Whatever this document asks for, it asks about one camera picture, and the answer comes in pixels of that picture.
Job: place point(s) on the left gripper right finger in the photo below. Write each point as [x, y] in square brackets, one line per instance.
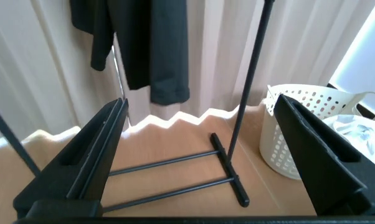
[334, 189]

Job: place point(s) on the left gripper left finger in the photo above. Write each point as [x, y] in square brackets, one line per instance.
[56, 196]

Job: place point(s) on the black shorts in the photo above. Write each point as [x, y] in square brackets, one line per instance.
[156, 46]

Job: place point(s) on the white laundry basket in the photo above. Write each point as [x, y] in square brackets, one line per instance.
[274, 155]

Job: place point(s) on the black clothes rack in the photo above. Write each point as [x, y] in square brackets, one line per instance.
[229, 165]

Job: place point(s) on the beige curtain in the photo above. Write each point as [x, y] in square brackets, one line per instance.
[35, 62]

